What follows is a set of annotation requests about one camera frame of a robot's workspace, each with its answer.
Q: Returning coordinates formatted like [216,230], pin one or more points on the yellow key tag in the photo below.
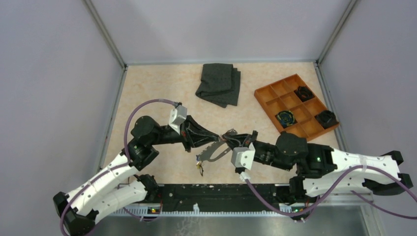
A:
[200,168]

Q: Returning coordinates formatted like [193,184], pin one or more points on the black rolled belt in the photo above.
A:
[304,93]

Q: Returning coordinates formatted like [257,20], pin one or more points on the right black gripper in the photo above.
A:
[243,139]

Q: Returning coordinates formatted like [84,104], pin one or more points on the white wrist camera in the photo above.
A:
[243,157]
[177,117]

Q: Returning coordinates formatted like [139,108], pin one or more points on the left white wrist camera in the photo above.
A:
[177,117]

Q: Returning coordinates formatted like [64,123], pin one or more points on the blue yellow rolled tie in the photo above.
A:
[286,118]

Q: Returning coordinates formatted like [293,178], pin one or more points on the dark grey folded cloth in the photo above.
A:
[220,84]

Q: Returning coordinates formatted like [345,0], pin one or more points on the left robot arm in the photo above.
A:
[118,184]

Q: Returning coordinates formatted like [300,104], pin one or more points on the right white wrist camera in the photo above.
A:
[243,157]

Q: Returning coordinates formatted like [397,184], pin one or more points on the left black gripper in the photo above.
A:
[192,134]

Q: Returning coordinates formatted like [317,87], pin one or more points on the metal key holder plate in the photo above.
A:
[208,153]

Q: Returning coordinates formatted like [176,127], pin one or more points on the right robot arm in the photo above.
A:
[318,167]

